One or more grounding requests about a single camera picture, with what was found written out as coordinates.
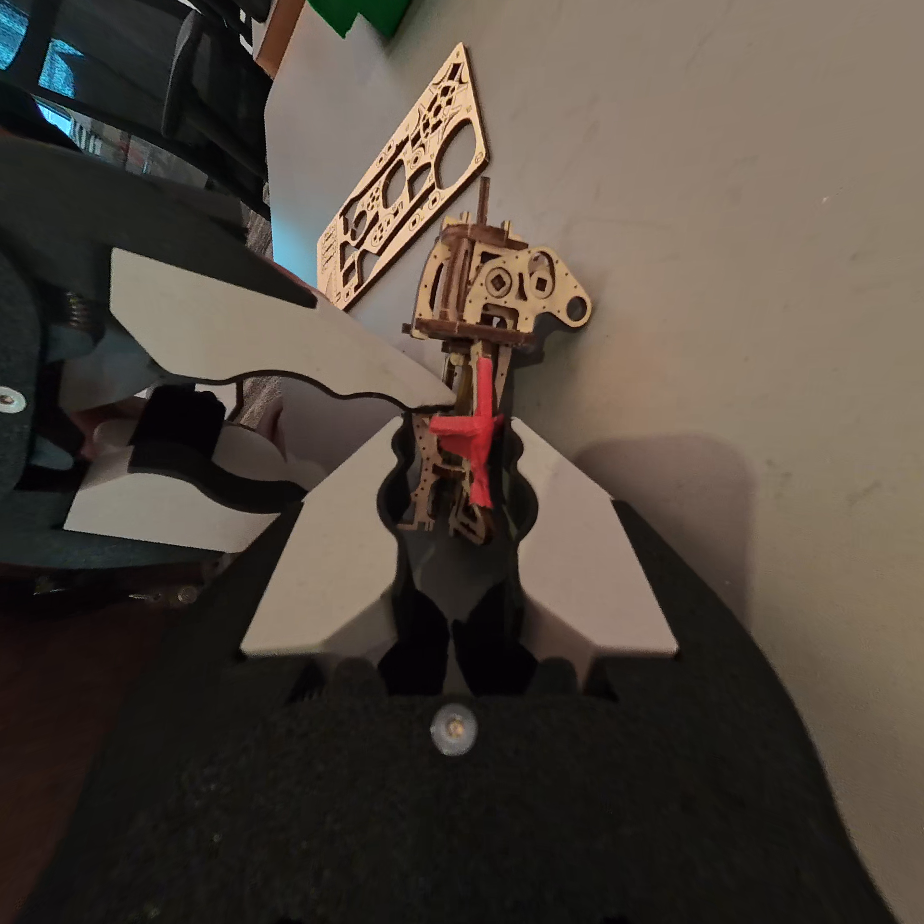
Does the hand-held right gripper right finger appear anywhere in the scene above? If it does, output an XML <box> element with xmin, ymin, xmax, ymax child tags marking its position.
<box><xmin>507</xmin><ymin>415</ymin><xmax>680</xmax><ymax>662</ymax></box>

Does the green box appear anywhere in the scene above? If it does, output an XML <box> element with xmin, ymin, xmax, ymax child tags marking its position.
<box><xmin>307</xmin><ymin>0</ymin><xmax>414</xmax><ymax>41</ymax></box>

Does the wooden mechanical model assembly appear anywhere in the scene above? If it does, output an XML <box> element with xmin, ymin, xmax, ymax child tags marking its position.
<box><xmin>400</xmin><ymin>177</ymin><xmax>595</xmax><ymax>547</ymax></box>

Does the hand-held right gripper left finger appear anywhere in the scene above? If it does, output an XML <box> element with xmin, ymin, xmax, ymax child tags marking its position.
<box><xmin>240</xmin><ymin>415</ymin><xmax>405</xmax><ymax>665</ymax></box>

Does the laser-cut wooden parts sheet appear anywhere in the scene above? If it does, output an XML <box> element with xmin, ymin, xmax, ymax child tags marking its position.
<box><xmin>316</xmin><ymin>42</ymin><xmax>490</xmax><ymax>313</ymax></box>

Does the red tape piece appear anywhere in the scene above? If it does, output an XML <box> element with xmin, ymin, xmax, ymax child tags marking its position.
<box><xmin>429</xmin><ymin>357</ymin><xmax>504</xmax><ymax>510</ymax></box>

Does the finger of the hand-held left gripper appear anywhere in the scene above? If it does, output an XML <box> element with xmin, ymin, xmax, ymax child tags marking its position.
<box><xmin>64</xmin><ymin>386</ymin><xmax>329</xmax><ymax>555</ymax></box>
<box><xmin>61</xmin><ymin>249</ymin><xmax>454</xmax><ymax>416</ymax></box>

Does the black office chair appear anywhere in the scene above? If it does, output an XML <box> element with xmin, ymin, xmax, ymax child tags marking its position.
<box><xmin>0</xmin><ymin>0</ymin><xmax>274</xmax><ymax>221</ymax></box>

